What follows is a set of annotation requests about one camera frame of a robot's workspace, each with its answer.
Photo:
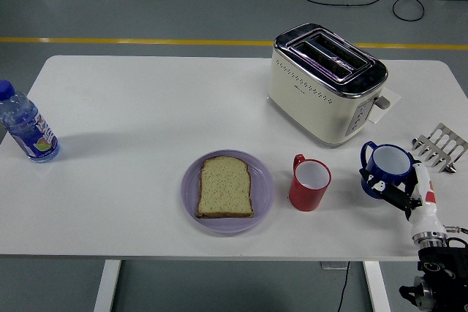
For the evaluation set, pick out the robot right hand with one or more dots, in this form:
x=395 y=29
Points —
x=426 y=213

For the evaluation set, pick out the blue cup white inside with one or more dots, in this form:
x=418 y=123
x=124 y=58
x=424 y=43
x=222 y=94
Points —
x=387 y=162

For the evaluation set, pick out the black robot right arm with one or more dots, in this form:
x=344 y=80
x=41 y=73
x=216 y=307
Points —
x=438 y=275

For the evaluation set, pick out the red cup white inside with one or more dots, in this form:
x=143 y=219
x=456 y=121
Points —
x=305 y=198

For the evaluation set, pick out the slice of bread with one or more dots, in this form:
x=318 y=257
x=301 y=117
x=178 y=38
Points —
x=225 y=188

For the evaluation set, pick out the silver metal toast rack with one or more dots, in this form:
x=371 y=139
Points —
x=444 y=140

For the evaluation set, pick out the white table leg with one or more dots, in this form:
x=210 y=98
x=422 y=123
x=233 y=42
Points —
x=108 y=286
x=376 y=286

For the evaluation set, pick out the grey box under table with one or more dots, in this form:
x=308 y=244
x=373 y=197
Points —
x=332 y=265

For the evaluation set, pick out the cream toaster chrome top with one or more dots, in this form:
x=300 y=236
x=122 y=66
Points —
x=311 y=107

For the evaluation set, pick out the purple round plate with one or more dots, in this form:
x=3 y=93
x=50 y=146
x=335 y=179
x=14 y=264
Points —
x=264 y=188

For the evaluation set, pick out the clear water bottle blue cap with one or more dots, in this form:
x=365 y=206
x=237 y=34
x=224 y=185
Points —
x=25 y=125

